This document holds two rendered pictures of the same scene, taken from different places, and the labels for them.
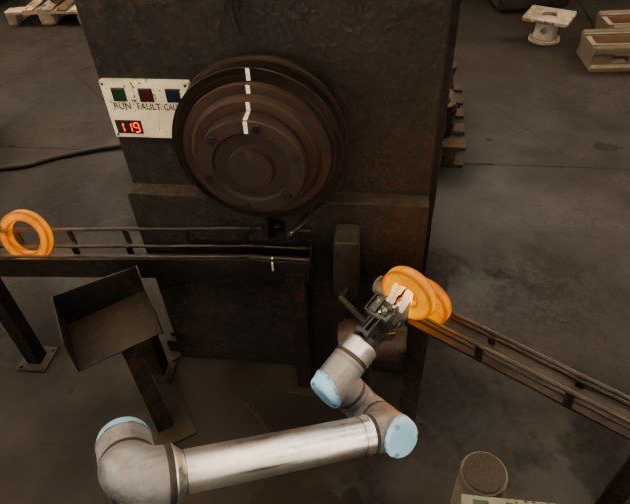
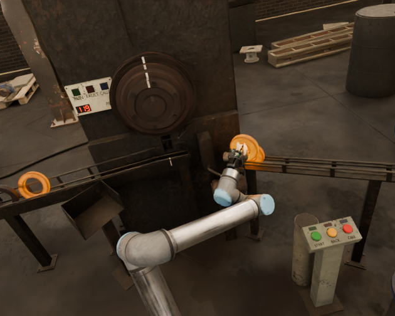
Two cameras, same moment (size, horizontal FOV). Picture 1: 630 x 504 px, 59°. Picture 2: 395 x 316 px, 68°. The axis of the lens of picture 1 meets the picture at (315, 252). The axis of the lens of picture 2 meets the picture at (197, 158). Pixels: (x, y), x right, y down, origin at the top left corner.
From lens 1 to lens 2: 0.40 m
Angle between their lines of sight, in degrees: 12
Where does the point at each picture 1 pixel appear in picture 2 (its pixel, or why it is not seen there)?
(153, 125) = (96, 105)
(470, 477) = (301, 225)
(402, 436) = (268, 202)
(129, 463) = (144, 241)
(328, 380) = (222, 190)
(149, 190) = (98, 142)
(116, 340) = (100, 219)
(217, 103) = (131, 78)
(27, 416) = (51, 293)
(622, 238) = (319, 126)
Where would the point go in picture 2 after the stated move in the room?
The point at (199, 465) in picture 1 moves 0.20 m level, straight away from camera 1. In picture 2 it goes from (179, 234) to (148, 209)
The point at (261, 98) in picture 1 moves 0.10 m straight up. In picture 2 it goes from (152, 69) to (147, 49)
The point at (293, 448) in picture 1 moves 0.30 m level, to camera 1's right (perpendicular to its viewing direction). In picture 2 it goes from (220, 217) to (286, 193)
